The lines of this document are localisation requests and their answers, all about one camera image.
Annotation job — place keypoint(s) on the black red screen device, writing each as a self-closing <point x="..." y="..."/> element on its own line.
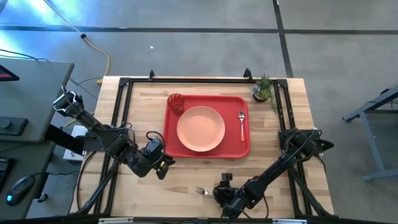
<point x="7" y="74"/>

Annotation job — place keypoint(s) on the black keyboard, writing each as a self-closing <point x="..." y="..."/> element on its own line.
<point x="4" y="172"/>

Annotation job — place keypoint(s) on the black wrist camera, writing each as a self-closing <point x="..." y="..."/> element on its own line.
<point x="154" y="146"/>
<point x="227" y="179"/>

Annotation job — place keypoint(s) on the red faceted plastic cup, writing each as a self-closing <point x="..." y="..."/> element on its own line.
<point x="175" y="104"/>

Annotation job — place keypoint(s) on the potted succulent plant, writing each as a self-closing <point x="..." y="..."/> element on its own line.
<point x="262" y="90"/>

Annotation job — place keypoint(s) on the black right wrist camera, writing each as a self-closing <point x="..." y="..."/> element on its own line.
<point x="227" y="179"/>

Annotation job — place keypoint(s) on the grey metal table stand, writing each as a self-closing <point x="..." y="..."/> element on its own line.
<point x="370" y="140"/>

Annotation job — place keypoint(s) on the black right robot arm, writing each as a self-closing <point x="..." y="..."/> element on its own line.
<point x="280" y="168"/>

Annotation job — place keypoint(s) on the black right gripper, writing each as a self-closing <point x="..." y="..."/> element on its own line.
<point x="233" y="196"/>

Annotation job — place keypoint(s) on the red plastic tray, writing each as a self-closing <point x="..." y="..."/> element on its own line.
<point x="231" y="146"/>

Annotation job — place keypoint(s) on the black flat desk device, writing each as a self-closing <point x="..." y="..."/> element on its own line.
<point x="12" y="126"/>

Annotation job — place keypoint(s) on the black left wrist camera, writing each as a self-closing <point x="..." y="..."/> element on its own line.
<point x="154" y="146"/>

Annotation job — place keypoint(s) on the grey office desk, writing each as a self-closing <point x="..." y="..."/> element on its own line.
<point x="34" y="93"/>

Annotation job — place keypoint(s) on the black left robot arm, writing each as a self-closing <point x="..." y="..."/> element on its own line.
<point x="93" y="124"/>

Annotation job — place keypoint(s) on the silver metal fork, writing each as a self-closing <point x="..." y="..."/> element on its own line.
<point x="202" y="191"/>

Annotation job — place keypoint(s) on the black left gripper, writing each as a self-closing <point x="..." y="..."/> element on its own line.
<point x="146" y="165"/>

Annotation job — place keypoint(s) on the black computer mouse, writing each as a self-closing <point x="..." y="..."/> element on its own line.
<point x="20" y="188"/>

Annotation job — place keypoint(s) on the black aluminium table frame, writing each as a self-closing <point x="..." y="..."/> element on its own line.
<point x="202" y="80"/>

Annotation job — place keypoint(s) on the orange round plate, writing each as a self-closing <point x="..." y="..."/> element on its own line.
<point x="200" y="129"/>

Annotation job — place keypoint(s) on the white power supply box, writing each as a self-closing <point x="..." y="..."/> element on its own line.
<point x="74" y="146"/>

